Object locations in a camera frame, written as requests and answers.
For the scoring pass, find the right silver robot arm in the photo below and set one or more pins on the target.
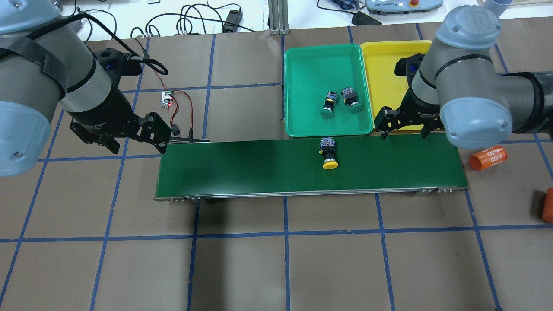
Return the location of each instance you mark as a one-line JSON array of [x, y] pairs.
[[455, 87]]

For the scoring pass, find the yellow plastic tray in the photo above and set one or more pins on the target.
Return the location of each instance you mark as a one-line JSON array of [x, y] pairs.
[[390, 67]]

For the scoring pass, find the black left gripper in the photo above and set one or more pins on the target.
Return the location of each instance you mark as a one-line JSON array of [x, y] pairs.
[[105, 113]]

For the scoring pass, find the orange cylinder marked 4680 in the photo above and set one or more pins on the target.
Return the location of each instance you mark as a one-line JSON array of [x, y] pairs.
[[487, 158]]

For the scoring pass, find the small green circuit board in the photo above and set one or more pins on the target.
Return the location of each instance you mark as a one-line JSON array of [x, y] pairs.
[[167, 99]]

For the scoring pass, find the plain orange cylinder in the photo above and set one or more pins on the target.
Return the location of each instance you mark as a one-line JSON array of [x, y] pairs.
[[547, 210]]

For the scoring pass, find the green push button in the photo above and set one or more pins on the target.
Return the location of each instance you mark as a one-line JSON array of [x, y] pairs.
[[329, 103], [350, 98]]

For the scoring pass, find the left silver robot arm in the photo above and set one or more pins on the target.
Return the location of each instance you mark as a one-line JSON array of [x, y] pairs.
[[44, 64]]

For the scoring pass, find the aluminium frame post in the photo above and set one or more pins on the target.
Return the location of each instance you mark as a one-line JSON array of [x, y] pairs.
[[278, 21]]

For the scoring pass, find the teach pendant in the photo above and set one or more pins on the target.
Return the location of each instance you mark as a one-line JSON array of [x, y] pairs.
[[384, 7]]

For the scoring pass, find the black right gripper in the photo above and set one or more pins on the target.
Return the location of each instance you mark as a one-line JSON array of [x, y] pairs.
[[421, 113]]

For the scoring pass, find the green plastic tray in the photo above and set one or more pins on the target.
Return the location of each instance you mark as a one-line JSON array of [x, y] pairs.
[[310, 72]]

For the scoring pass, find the green conveyor belt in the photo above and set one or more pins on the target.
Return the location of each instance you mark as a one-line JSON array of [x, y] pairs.
[[263, 168]]

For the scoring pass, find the yellow push button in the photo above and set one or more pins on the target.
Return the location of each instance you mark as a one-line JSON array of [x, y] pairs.
[[329, 153]]

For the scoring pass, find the black power adapter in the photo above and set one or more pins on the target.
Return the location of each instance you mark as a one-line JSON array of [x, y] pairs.
[[232, 21]]

